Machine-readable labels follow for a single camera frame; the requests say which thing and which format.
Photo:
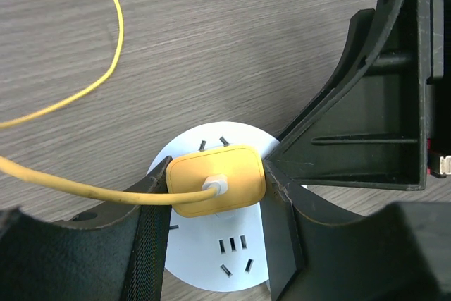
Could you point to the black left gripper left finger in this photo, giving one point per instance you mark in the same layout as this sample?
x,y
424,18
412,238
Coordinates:
x,y
109,252

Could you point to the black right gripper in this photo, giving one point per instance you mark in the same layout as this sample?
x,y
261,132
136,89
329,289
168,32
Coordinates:
x,y
382,120

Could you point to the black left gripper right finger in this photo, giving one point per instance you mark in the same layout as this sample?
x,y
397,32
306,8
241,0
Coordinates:
x,y
317,250

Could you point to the round light blue power strip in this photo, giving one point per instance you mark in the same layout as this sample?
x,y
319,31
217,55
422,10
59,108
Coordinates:
x,y
220,252

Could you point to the orange plug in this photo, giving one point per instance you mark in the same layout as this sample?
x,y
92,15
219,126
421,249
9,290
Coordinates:
x,y
234,172

